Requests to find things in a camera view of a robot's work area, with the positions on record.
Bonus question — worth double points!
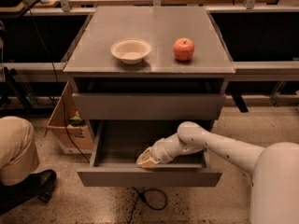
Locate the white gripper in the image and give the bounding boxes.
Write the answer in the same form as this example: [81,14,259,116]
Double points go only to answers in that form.
[136,133,192,168]

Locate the grey drawer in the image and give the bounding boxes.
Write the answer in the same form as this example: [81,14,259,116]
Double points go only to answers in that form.
[72,92,225,120]
[78,120,221,188]

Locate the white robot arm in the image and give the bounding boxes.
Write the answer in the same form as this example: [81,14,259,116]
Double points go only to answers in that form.
[136,121,299,224]

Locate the grey drawer cabinet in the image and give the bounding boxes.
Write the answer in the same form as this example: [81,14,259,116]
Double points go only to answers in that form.
[63,5,236,161]

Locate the grey top drawer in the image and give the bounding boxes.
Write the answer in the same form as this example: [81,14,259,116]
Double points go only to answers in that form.
[72,92,225,120]

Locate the cardboard box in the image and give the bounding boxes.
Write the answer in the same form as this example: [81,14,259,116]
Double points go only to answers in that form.
[47,82,93,154]

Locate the green toy in box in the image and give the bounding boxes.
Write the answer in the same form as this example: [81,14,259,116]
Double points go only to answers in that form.
[69,111,83,126]

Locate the white paper bowl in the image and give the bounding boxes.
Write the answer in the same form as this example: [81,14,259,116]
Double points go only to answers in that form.
[110,38,151,64]

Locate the black shoe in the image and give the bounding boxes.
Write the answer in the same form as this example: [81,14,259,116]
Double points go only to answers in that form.
[0,169,57,215]

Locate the red apple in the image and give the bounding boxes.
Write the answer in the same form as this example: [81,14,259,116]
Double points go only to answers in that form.
[173,37,194,62]

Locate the person's leg beige trousers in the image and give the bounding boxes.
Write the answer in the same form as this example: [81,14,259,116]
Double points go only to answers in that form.
[0,117,39,186]

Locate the black floor cable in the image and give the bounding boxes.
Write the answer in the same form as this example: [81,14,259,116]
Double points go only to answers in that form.
[18,0,168,224]

